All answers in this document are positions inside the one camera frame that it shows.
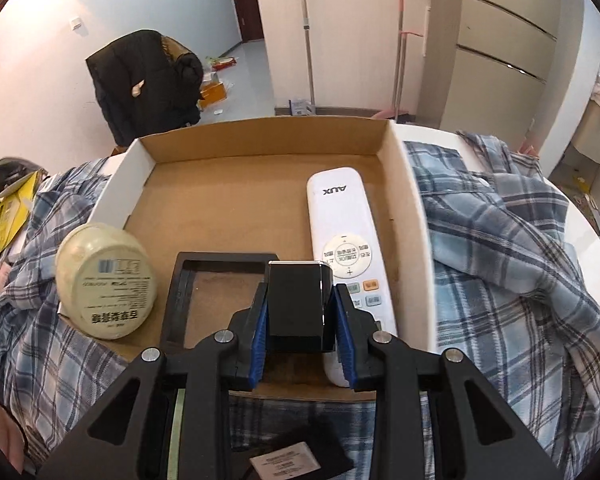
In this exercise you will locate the dark brown door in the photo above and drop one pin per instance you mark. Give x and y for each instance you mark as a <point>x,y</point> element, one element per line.
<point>245,0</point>

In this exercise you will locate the cream round jar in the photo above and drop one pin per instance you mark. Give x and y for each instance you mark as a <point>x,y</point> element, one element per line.
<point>105,280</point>

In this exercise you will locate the beige refrigerator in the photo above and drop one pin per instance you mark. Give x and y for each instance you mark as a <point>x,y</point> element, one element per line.
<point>495,20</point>

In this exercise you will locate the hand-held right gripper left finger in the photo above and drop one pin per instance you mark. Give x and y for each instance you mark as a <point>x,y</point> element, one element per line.
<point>258,340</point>

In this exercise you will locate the black box with white label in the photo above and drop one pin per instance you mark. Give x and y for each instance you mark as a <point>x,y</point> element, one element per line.
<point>325,440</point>

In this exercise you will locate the pink broom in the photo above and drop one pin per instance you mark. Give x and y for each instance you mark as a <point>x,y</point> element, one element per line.
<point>401,35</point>

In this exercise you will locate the shallow cardboard box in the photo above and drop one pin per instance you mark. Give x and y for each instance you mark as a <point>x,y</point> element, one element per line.
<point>240,200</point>

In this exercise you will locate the glossy black box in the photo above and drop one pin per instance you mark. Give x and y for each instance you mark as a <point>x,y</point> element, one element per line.
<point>297,305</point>

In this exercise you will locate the white light switch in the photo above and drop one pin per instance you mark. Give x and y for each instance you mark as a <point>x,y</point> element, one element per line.
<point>78,23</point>

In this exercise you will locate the beige vanity cabinet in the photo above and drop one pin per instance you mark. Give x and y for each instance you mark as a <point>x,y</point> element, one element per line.
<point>595,135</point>

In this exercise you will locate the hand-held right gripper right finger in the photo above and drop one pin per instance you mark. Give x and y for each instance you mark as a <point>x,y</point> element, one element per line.
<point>345,345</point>

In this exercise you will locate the orange floor box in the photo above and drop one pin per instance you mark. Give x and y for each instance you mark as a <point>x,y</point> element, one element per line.
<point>215,94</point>

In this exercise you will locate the small blue white carton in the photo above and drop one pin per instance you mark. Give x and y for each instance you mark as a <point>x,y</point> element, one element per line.
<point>301,107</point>

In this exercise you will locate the blue plaid cloth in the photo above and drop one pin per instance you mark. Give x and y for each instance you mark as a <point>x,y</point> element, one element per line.
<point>480,260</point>

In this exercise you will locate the white remote control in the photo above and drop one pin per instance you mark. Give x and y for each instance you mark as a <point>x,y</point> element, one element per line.
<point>340,220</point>

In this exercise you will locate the green card sleeve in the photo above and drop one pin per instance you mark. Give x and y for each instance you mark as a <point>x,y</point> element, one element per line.
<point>180,435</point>

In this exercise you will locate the yellow triangular item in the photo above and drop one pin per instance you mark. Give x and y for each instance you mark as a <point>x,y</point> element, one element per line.
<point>15,210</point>

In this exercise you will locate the black square frame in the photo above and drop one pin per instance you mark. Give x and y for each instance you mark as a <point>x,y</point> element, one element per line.
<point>220,261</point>

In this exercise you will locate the black jacket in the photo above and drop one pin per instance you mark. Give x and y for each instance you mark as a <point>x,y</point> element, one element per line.
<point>130,85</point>

